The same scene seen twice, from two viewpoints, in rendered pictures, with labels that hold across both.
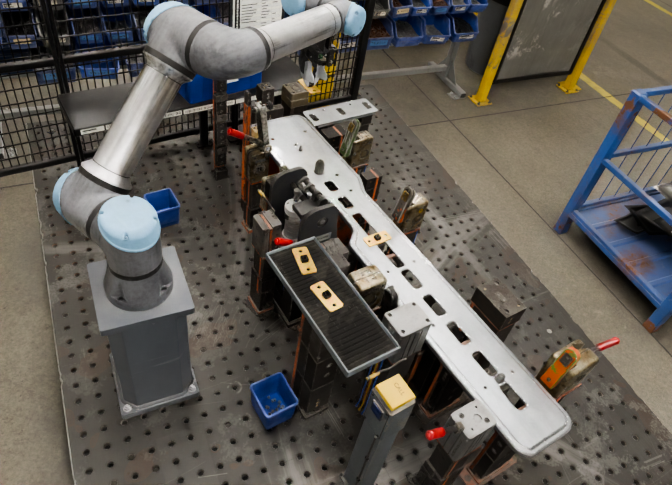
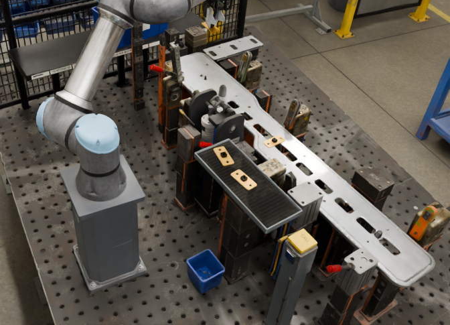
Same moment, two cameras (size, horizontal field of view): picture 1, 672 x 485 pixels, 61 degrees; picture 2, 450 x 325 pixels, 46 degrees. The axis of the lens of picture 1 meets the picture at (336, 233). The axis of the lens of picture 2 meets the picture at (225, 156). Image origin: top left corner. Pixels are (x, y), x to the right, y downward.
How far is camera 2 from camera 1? 0.36 m
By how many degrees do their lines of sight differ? 2
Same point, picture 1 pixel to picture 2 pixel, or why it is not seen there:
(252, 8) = not seen: outside the picture
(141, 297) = (106, 189)
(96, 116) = (41, 64)
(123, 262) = (94, 162)
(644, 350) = not seen: outside the picture
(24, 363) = not seen: outside the picture
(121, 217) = (92, 128)
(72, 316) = (38, 222)
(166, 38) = not seen: outside the picture
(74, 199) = (54, 119)
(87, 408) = (61, 287)
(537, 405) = (408, 251)
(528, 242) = (395, 149)
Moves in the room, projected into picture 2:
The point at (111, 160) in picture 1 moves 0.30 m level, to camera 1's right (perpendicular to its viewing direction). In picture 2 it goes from (79, 89) to (183, 101)
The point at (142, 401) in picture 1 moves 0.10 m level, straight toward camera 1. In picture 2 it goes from (104, 278) to (113, 302)
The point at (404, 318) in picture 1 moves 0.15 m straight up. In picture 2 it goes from (303, 193) to (312, 158)
